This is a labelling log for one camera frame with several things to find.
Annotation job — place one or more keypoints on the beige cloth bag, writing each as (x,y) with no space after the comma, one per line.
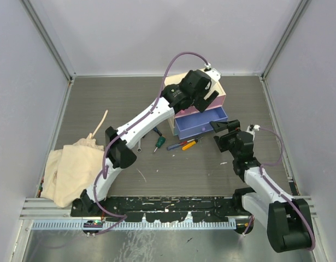
(72,169)

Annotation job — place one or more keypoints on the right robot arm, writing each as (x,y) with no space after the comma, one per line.
(286,219)

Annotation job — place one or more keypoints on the cream drawer cabinet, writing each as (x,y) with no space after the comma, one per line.
(174,79)

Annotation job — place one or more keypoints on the small pink drawer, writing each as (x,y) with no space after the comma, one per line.
(189,111)

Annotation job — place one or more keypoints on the wide purple drawer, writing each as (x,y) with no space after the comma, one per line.
(199,123)

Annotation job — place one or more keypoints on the red blue handled screwdriver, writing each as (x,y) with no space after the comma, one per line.
(172,147)

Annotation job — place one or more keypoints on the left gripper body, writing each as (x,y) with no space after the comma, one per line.
(198,100)

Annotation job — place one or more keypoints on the green handled screwdriver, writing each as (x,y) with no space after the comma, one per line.
(160,141)

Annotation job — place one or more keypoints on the large pink drawer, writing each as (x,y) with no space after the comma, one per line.
(219,100)

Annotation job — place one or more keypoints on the slotted cable duct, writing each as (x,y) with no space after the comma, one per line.
(93,225)

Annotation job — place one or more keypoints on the blue handled pliers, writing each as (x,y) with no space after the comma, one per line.
(157,131)

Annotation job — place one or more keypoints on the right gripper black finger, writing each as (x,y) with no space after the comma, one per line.
(219,126)
(221,143)

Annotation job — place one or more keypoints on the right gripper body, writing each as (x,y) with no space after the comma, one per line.
(231,138)

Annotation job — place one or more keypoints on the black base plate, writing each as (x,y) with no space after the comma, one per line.
(163,209)

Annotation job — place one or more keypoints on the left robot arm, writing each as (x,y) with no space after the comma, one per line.
(194,89)

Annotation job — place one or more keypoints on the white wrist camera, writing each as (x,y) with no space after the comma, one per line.
(213,73)
(252,129)

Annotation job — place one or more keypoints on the silver ratchet combination wrench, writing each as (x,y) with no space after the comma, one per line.
(139,148)

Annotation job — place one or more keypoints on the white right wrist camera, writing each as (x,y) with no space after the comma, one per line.
(252,129)

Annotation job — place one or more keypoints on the orange handled screwdriver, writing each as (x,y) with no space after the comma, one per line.
(191,144)

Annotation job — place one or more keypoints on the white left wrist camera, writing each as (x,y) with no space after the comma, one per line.
(213,73)

